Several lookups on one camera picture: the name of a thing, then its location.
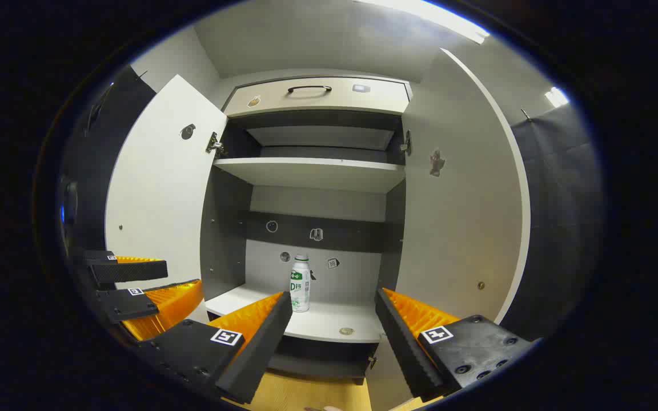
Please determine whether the grey cabinet shelf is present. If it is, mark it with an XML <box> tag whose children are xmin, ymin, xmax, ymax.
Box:
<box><xmin>213</xmin><ymin>157</ymin><xmax>407</xmax><ymax>194</ymax></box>

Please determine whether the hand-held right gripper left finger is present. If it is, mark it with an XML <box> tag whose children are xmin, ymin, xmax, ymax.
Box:
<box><xmin>135</xmin><ymin>291</ymin><xmax>294</xmax><ymax>405</ymax></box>

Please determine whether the white green label bottle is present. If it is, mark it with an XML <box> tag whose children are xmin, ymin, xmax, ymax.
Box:
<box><xmin>290</xmin><ymin>255</ymin><xmax>311</xmax><ymax>313</ymax></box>

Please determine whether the beige cabinet drawer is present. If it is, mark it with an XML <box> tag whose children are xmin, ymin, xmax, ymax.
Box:
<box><xmin>223</xmin><ymin>77</ymin><xmax>414</xmax><ymax>118</ymax></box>

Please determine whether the long ceiling light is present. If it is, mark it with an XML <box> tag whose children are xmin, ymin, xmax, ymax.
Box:
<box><xmin>355</xmin><ymin>0</ymin><xmax>490</xmax><ymax>45</ymax></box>

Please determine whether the grey cabinet door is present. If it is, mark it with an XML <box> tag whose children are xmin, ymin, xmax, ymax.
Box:
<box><xmin>105</xmin><ymin>74</ymin><xmax>228</xmax><ymax>293</ymax></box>
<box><xmin>366</xmin><ymin>48</ymin><xmax>531</xmax><ymax>410</ymax></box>

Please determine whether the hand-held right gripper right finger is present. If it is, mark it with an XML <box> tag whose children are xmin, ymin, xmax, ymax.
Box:
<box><xmin>375</xmin><ymin>287</ymin><xmax>535</xmax><ymax>402</ymax></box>

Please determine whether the grey open cabinet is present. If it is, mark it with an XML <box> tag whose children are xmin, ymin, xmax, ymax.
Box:
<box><xmin>200</xmin><ymin>68</ymin><xmax>415</xmax><ymax>386</ymax></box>

